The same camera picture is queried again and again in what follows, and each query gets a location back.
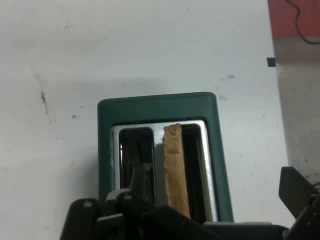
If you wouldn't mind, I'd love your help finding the thin black cable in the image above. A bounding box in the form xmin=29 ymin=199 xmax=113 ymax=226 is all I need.
xmin=284 ymin=0 xmax=320 ymax=46

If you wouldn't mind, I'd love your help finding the dark green two-slot toaster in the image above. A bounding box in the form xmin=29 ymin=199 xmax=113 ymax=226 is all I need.
xmin=96 ymin=91 xmax=235 ymax=223

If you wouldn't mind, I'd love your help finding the red panel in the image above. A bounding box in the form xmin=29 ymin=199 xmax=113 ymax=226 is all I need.
xmin=266 ymin=0 xmax=320 ymax=41

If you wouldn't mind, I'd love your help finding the brown toast slice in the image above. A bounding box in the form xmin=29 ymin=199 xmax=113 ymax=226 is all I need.
xmin=162 ymin=122 xmax=191 ymax=218

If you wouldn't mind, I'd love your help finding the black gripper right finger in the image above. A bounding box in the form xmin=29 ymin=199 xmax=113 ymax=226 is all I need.
xmin=278 ymin=166 xmax=320 ymax=240

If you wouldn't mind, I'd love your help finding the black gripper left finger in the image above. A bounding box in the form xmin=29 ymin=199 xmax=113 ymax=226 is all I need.
xmin=59 ymin=189 xmax=221 ymax=240

